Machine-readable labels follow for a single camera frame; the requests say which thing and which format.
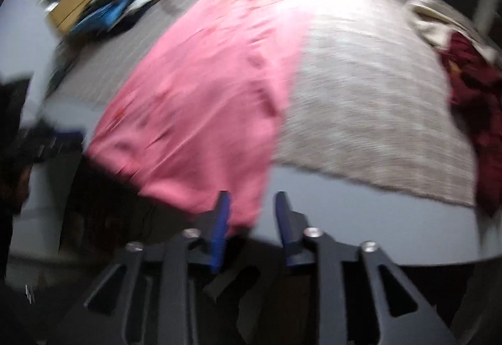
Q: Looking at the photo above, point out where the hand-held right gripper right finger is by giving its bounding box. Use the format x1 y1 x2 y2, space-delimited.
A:
275 191 456 345

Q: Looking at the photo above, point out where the cream garment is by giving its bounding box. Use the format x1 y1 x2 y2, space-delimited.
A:
405 0 499 64

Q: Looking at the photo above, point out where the pink t-shirt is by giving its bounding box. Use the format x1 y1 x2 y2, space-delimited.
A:
84 0 339 238

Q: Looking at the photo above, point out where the maroon garment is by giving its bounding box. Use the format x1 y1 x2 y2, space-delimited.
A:
438 32 502 218

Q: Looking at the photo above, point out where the grey woven rug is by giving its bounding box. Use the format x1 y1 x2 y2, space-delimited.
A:
47 0 477 208

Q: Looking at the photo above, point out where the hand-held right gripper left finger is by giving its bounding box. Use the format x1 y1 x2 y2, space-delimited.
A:
59 191 232 345

